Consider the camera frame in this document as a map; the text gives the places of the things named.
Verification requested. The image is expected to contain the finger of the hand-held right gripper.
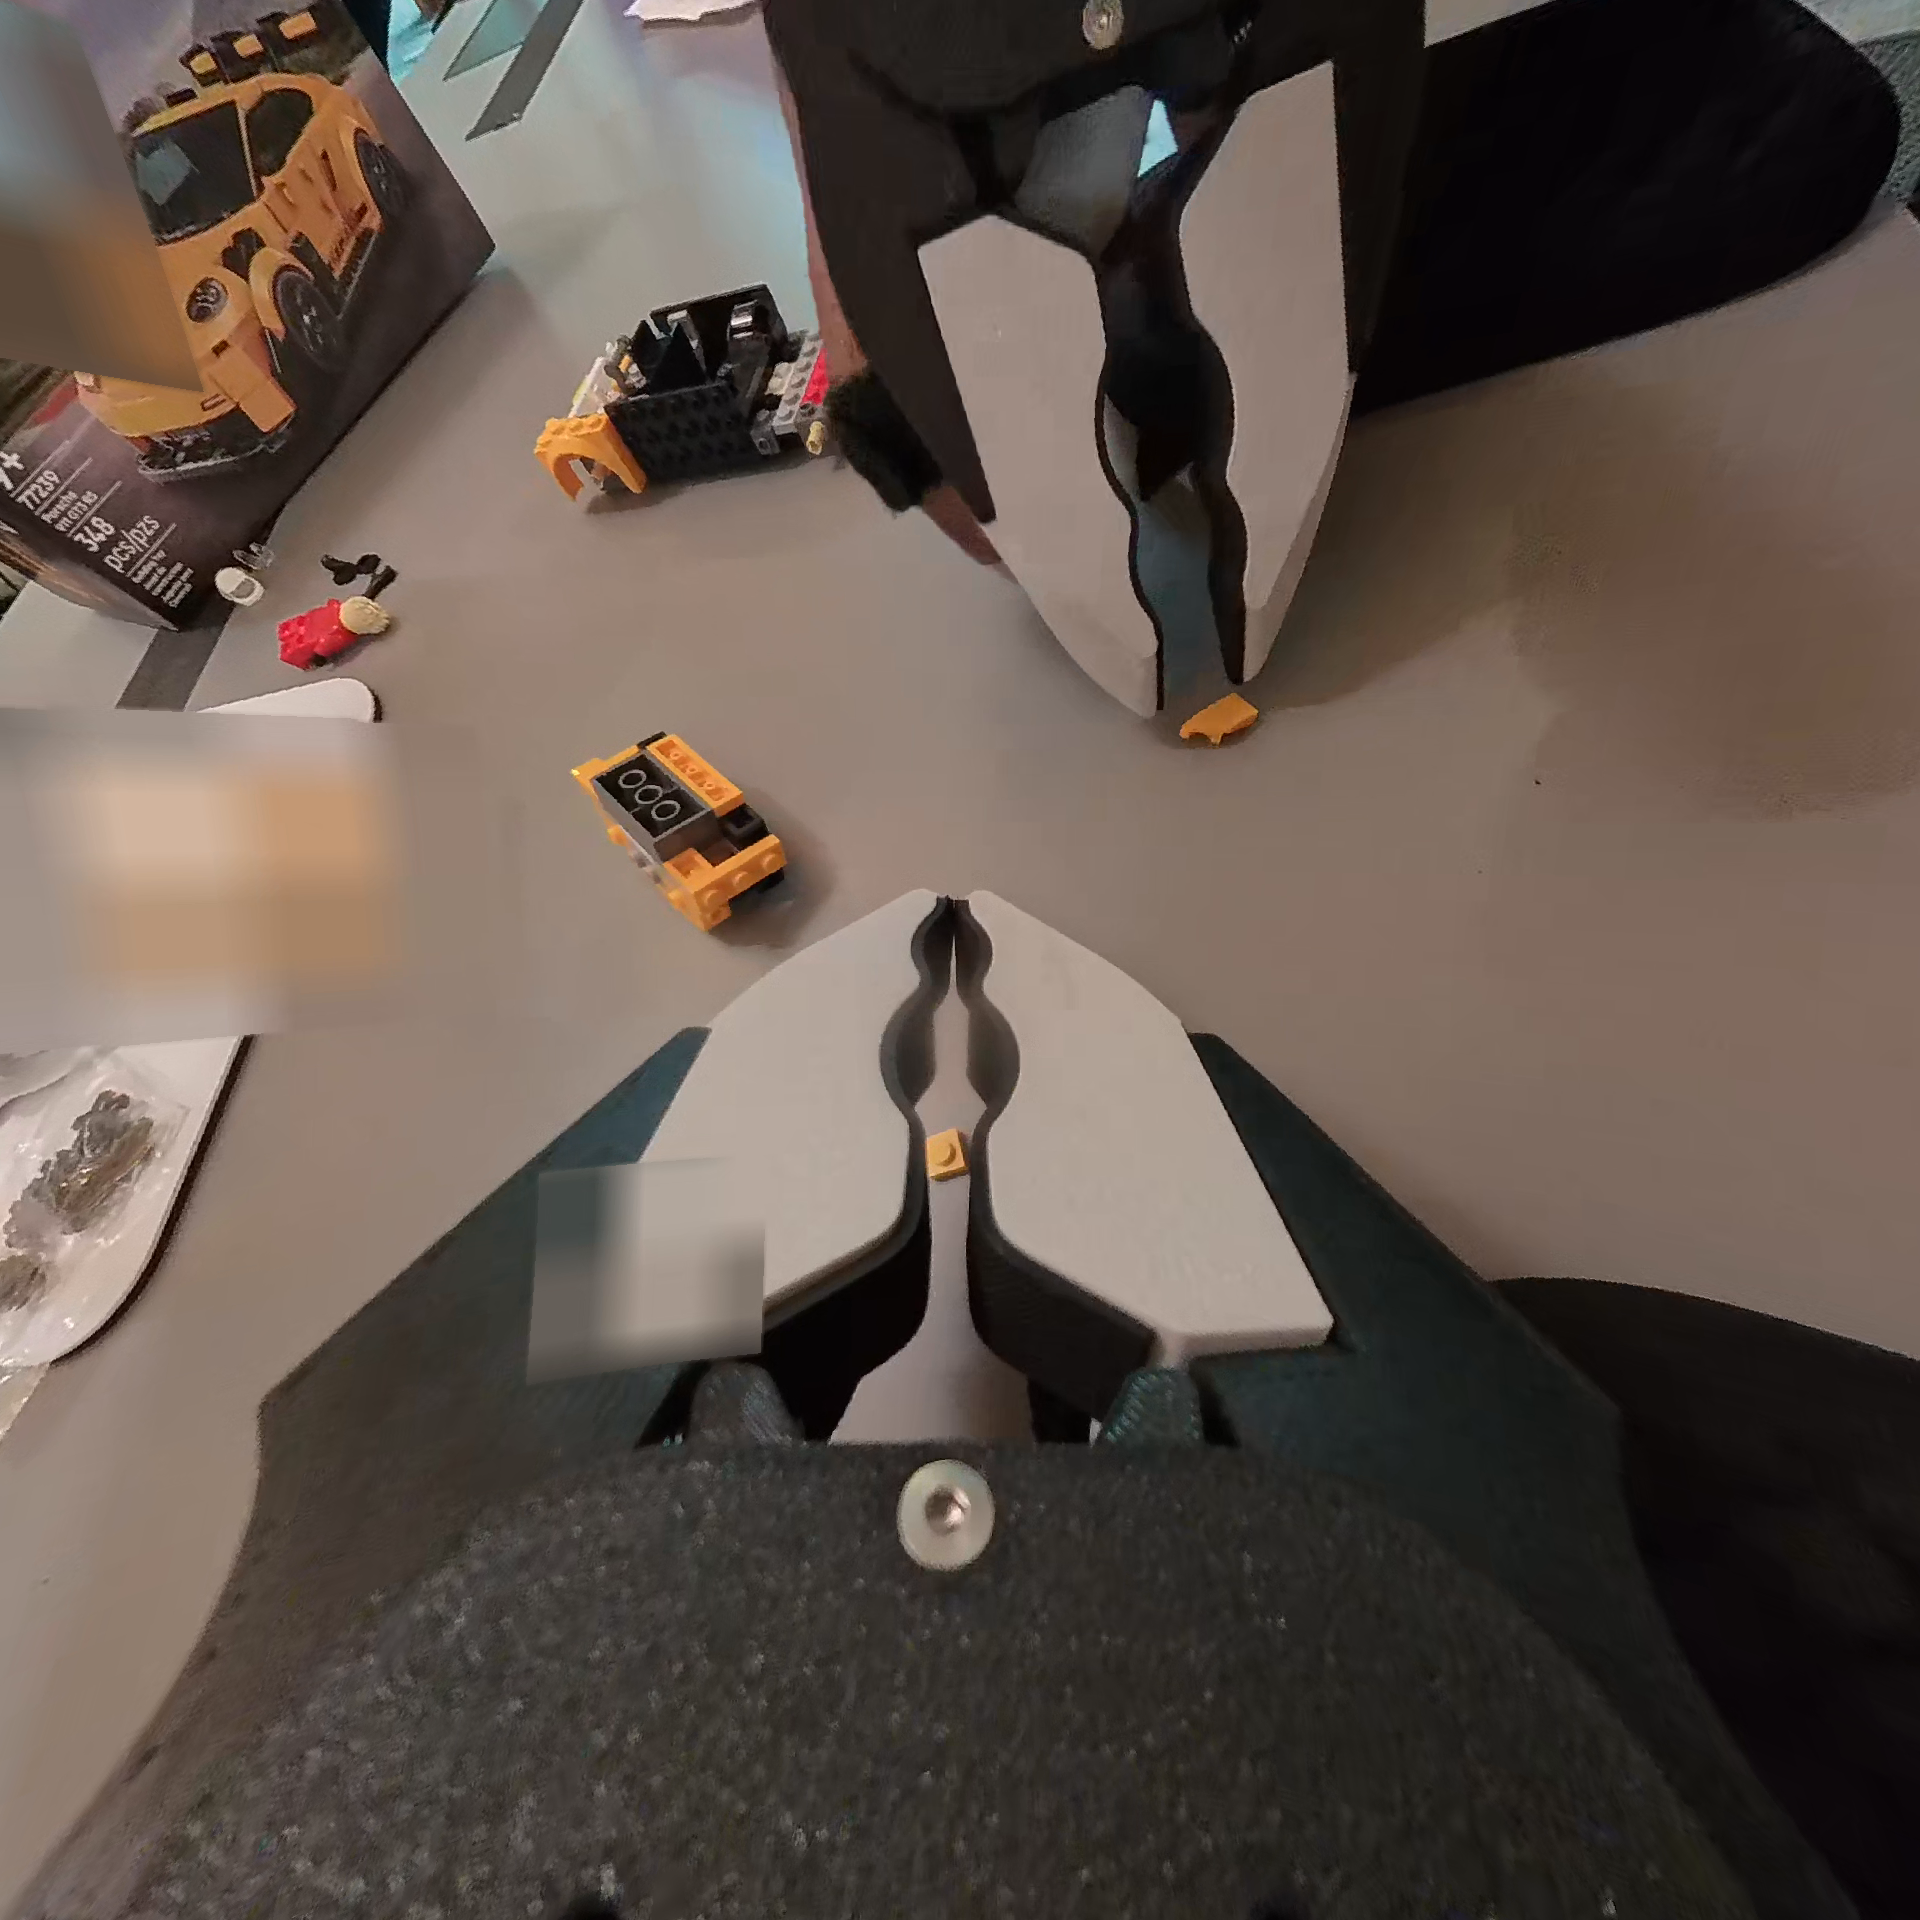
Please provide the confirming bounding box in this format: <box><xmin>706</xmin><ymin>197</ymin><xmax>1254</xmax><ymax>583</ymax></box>
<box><xmin>915</xmin><ymin>210</ymin><xmax>1173</xmax><ymax>713</ymax></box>
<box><xmin>1178</xmin><ymin>58</ymin><xmax>1364</xmax><ymax>688</ymax></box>

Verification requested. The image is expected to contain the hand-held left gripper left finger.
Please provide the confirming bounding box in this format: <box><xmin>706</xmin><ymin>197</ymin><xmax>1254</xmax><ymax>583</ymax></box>
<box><xmin>622</xmin><ymin>888</ymin><xmax>959</xmax><ymax>1336</ymax></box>

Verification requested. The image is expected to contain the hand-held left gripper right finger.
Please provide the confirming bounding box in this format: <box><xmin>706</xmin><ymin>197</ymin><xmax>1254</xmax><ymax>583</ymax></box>
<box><xmin>953</xmin><ymin>888</ymin><xmax>1339</xmax><ymax>1369</ymax></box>

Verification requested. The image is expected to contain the orange black lego assembly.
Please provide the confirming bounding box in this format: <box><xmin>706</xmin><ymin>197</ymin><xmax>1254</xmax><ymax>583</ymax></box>
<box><xmin>570</xmin><ymin>732</ymin><xmax>788</xmax><ymax>935</ymax></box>

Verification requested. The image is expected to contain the person's right forearm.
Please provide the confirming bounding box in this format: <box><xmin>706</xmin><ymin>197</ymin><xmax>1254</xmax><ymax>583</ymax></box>
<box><xmin>1350</xmin><ymin>0</ymin><xmax>1905</xmax><ymax>414</ymax></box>

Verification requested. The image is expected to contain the black lego car chassis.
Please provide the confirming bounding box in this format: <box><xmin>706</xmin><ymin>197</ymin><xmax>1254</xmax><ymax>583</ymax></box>
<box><xmin>535</xmin><ymin>285</ymin><xmax>835</xmax><ymax>512</ymax></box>

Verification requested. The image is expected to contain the lego set box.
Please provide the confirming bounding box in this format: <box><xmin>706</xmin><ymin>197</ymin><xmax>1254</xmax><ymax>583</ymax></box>
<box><xmin>0</xmin><ymin>0</ymin><xmax>495</xmax><ymax>633</ymax></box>

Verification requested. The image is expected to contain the red lego minifigure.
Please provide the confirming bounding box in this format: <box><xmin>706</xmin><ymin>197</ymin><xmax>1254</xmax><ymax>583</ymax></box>
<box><xmin>276</xmin><ymin>593</ymin><xmax>396</xmax><ymax>665</ymax></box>

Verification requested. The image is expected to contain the plastic bag of lego pieces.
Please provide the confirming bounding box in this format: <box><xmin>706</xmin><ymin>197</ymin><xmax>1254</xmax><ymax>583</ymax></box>
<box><xmin>0</xmin><ymin>1049</ymin><xmax>196</xmax><ymax>1425</ymax></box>

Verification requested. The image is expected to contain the person's right hand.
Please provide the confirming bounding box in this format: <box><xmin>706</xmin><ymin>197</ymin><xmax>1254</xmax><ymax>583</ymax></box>
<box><xmin>915</xmin><ymin>486</ymin><xmax>1009</xmax><ymax>569</ymax></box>

